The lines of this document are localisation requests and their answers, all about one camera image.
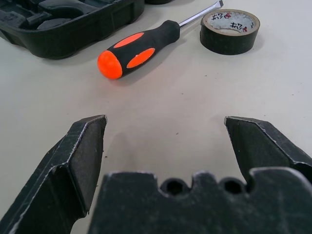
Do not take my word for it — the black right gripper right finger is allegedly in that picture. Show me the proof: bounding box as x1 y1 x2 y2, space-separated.
224 116 312 184

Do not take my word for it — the black electrical tape roll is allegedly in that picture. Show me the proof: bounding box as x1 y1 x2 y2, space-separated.
200 9 261 56

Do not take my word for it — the black tool case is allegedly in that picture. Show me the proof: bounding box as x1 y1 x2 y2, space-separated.
0 0 146 60

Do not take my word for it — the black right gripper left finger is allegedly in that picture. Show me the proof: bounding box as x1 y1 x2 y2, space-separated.
0 115 108 234

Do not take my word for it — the orange black flathead screwdriver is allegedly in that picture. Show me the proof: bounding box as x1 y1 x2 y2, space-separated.
97 0 224 80

